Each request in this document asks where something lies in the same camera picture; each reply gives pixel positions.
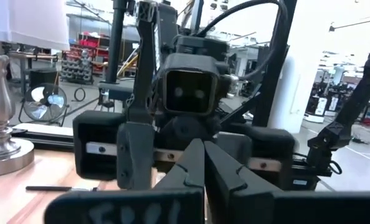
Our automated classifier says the black floor fan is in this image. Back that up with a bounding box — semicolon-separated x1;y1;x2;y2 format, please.
17;82;70;128

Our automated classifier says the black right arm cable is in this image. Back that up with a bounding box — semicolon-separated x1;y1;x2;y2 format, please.
196;0;289;82

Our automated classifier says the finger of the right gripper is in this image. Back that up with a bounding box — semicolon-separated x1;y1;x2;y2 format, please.
217;133;254;171
116;121;157;191

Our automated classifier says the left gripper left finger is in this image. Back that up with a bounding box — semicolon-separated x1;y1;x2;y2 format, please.
44;138;205;224

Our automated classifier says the red storage shelf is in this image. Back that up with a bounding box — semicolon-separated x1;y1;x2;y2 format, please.
61;30;111;85

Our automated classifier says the thin black makeup brush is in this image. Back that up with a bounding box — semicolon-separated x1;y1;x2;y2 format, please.
25;185;99;192

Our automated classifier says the white shade silver table lamp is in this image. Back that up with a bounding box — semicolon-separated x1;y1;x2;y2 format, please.
0;0;70;177

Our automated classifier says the black bin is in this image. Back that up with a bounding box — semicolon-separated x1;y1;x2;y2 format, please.
29;67;59;94

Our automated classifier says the black metal rig frame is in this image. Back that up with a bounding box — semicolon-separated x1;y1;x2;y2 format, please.
105;0;370;170

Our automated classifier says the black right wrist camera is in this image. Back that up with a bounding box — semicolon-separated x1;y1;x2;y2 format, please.
159;52;225;116

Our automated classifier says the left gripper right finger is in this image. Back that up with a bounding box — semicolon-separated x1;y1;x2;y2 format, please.
204;140;370;224

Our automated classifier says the white flat board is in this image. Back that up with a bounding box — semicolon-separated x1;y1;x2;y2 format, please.
12;123;75;138

